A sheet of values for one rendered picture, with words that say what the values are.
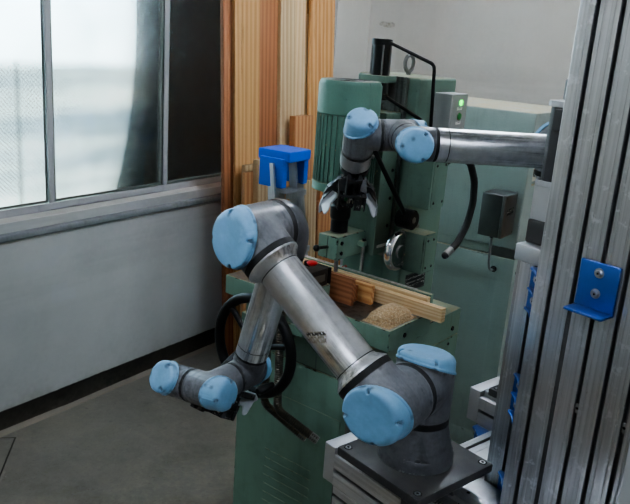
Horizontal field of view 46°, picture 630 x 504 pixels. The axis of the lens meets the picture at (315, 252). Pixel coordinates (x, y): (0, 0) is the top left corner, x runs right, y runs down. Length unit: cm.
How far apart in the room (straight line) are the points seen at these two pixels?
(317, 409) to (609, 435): 97
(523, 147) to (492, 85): 270
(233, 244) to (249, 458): 115
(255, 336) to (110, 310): 184
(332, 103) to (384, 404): 98
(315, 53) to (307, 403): 230
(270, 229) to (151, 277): 218
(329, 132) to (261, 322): 64
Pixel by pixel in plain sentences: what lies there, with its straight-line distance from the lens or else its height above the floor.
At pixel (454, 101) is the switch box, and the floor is 146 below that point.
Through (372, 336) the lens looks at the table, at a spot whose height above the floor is 87.
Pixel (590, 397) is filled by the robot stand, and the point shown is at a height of 103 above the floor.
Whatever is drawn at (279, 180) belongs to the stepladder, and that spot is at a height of 104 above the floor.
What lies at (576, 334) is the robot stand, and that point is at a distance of 141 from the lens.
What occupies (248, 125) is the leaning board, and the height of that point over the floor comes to 118.
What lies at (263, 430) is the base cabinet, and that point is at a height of 45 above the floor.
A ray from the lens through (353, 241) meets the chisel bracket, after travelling 219.
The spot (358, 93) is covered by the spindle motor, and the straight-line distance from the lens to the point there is 203.
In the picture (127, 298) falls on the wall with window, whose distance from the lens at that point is 349.
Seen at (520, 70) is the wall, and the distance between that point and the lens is 431.
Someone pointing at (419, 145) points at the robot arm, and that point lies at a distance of 160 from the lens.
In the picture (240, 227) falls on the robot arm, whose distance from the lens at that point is 140.
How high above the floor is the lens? 162
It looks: 16 degrees down
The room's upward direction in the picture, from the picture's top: 4 degrees clockwise
